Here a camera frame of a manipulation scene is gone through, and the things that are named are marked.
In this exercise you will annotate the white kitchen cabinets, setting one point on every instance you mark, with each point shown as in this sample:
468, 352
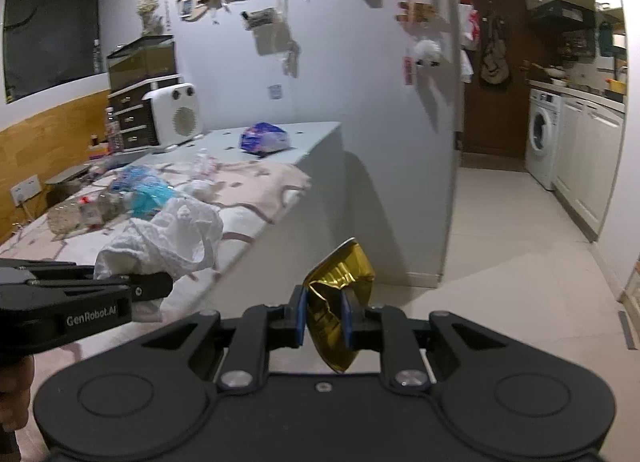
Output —
590, 161

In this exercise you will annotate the gold foil wrapper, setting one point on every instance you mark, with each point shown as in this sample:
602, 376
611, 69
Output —
327, 292

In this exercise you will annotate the white plastic bag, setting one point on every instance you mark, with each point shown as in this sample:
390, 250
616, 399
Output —
197, 188
165, 237

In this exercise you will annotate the white heater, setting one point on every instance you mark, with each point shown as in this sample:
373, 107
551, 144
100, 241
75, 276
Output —
175, 114

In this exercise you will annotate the wall switch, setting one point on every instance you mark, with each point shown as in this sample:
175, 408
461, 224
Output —
275, 92

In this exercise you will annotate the purple snack bag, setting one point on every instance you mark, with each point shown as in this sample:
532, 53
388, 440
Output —
265, 138

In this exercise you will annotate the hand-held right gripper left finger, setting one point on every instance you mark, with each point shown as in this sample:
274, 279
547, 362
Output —
301, 317

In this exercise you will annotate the black range hood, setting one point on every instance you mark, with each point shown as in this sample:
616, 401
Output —
562, 16

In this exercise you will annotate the brown wooden door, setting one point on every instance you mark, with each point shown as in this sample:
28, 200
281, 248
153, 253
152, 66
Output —
500, 116

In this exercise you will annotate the white sheep plush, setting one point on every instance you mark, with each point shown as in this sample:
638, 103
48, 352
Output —
427, 52

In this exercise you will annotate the water bottle with red label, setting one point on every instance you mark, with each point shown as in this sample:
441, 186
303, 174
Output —
114, 131

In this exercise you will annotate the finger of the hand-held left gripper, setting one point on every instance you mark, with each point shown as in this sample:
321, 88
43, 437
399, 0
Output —
50, 276
152, 286

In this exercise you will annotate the pink printed blanket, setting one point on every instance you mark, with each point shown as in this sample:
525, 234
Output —
260, 181

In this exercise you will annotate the white hanging plastic bags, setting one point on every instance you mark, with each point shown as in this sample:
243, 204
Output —
470, 31

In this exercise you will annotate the crumpled white plastic bag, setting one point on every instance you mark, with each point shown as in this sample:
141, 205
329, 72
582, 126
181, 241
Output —
197, 188

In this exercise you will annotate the grey bed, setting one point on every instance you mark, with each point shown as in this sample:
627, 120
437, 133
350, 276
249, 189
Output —
320, 212

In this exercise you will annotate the pink hanging tag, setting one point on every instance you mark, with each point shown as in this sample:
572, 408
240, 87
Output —
409, 71

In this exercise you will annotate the blue plastic bag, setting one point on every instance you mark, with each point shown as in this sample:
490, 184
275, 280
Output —
147, 197

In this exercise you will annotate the white wall socket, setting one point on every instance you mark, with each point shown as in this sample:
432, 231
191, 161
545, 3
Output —
25, 189

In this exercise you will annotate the person's left hand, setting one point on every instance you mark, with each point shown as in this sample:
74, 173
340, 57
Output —
15, 392

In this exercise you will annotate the dark window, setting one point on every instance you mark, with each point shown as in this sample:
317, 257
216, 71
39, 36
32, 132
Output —
50, 31

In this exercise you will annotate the teal hanging bag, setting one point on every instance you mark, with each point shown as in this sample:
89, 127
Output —
605, 39

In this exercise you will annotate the dark drawer cabinet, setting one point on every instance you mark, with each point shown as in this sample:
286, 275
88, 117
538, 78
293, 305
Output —
130, 116

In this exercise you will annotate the brown hanging bag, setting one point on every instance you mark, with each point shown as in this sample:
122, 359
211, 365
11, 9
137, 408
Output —
495, 61

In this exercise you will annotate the wall-mounted holder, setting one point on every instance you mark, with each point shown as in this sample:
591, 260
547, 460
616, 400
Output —
260, 20

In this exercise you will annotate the wooden wall decoration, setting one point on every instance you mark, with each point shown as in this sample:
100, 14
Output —
415, 11

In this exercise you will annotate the yellow container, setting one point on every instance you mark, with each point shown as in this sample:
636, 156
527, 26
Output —
616, 85

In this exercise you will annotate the white washing machine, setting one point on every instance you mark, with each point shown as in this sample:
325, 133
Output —
542, 136

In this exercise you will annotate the dried flowers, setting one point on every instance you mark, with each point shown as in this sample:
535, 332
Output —
149, 14

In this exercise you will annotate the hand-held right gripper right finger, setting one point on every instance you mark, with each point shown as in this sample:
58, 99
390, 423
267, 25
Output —
347, 319

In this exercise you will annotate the clear plastic bottle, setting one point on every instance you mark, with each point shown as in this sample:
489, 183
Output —
95, 214

